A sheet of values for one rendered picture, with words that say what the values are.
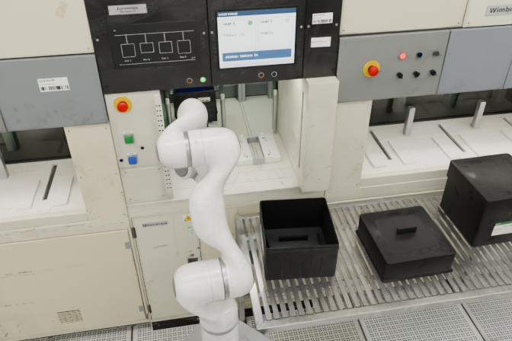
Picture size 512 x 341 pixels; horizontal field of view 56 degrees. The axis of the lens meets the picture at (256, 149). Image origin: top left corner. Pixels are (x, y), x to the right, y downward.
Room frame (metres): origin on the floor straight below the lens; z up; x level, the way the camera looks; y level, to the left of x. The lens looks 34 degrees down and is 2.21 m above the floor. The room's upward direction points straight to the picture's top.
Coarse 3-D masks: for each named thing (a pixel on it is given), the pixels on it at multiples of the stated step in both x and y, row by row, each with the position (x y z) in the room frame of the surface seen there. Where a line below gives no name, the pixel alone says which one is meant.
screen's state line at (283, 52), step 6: (222, 54) 1.63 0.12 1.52; (228, 54) 1.64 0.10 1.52; (234, 54) 1.64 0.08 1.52; (240, 54) 1.65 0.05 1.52; (246, 54) 1.65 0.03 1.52; (252, 54) 1.65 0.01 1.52; (258, 54) 1.66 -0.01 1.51; (264, 54) 1.66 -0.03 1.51; (270, 54) 1.66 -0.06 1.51; (276, 54) 1.67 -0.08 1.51; (282, 54) 1.67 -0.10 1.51; (288, 54) 1.67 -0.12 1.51; (222, 60) 1.63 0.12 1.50; (228, 60) 1.64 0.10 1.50; (234, 60) 1.64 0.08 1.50; (240, 60) 1.65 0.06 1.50
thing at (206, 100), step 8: (216, 88) 2.17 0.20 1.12; (176, 96) 2.11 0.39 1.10; (184, 96) 2.12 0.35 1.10; (192, 96) 2.13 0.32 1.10; (200, 96) 2.13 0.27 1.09; (208, 96) 2.14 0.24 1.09; (176, 104) 2.11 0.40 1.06; (208, 104) 2.14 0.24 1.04; (176, 112) 2.11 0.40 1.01; (208, 112) 2.14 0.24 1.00; (216, 112) 2.15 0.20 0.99; (208, 120) 2.14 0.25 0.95; (216, 120) 2.15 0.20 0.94
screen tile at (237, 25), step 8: (224, 24) 1.64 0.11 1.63; (232, 24) 1.64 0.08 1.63; (240, 24) 1.65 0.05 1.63; (224, 32) 1.64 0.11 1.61; (248, 32) 1.65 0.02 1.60; (224, 40) 1.64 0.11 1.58; (232, 40) 1.64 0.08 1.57; (240, 40) 1.65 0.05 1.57; (248, 40) 1.65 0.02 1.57; (224, 48) 1.64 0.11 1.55; (232, 48) 1.64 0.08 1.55; (240, 48) 1.65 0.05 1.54
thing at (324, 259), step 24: (264, 216) 1.51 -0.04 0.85; (288, 216) 1.52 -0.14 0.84; (312, 216) 1.53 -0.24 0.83; (264, 240) 1.29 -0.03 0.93; (288, 240) 1.45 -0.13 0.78; (312, 240) 1.45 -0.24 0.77; (336, 240) 1.30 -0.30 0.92; (264, 264) 1.26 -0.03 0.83; (288, 264) 1.25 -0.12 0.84; (312, 264) 1.25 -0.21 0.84; (336, 264) 1.27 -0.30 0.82
